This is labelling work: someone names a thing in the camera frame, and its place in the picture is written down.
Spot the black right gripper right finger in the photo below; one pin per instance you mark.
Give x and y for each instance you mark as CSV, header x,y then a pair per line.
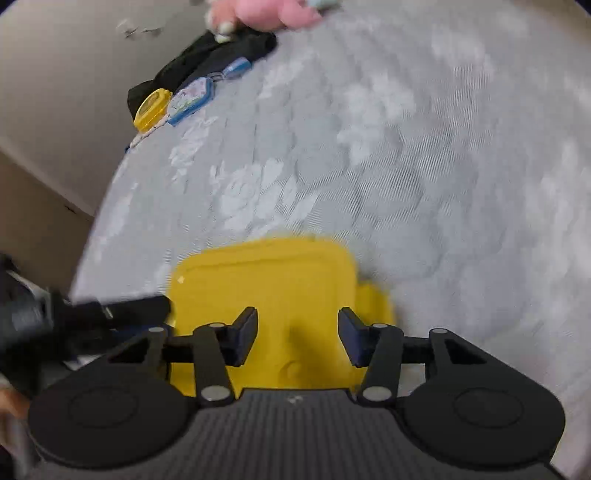
x,y
382,349

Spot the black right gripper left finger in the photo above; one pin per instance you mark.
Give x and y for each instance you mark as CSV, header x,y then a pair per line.
x,y
210,349

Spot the yellow container lid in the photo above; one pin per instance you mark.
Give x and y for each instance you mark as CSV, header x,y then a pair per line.
x,y
297,286

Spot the small yellow box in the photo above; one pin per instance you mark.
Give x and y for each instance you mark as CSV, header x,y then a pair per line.
x,y
152,110

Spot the blue edged floral pouch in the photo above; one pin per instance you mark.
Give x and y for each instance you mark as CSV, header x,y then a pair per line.
x,y
190,99

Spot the black cloth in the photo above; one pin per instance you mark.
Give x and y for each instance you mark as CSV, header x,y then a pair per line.
x,y
204,56

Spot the pink plush toy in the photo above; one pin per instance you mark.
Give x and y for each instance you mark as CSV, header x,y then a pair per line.
x,y
226,17

